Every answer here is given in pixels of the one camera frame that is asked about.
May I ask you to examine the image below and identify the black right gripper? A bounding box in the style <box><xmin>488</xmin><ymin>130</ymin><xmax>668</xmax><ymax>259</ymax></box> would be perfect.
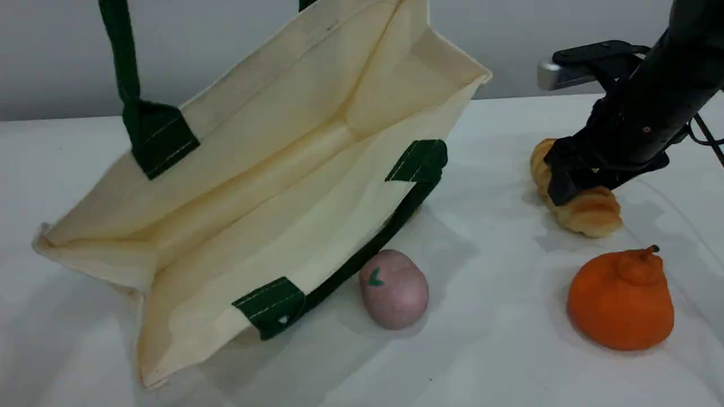
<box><xmin>544</xmin><ymin>67</ymin><xmax>709</xmax><ymax>207</ymax></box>

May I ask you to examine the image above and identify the long ridged bread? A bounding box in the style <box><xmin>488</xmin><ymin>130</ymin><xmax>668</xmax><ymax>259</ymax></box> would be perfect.
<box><xmin>530</xmin><ymin>138</ymin><xmax>623</xmax><ymax>238</ymax></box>

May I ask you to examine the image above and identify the pink peach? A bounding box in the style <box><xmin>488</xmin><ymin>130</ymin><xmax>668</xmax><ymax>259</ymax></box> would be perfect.
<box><xmin>359</xmin><ymin>249</ymin><xmax>429</xmax><ymax>331</ymax></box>

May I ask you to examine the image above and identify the white bag with green handles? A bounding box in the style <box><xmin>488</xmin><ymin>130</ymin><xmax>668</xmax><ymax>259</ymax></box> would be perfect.
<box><xmin>32</xmin><ymin>0</ymin><xmax>493</xmax><ymax>391</ymax></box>

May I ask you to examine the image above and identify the orange tangerine with stem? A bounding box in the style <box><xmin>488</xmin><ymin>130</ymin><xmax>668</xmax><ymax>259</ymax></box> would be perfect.
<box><xmin>567</xmin><ymin>244</ymin><xmax>675</xmax><ymax>352</ymax></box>

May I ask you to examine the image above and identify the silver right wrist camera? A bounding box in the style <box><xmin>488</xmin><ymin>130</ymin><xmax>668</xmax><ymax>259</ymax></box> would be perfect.
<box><xmin>537</xmin><ymin>40</ymin><xmax>652</xmax><ymax>93</ymax></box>

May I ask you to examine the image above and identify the black looped right arm cable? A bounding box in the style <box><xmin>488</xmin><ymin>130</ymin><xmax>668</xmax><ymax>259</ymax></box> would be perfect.
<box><xmin>686</xmin><ymin>111</ymin><xmax>724</xmax><ymax>168</ymax></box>

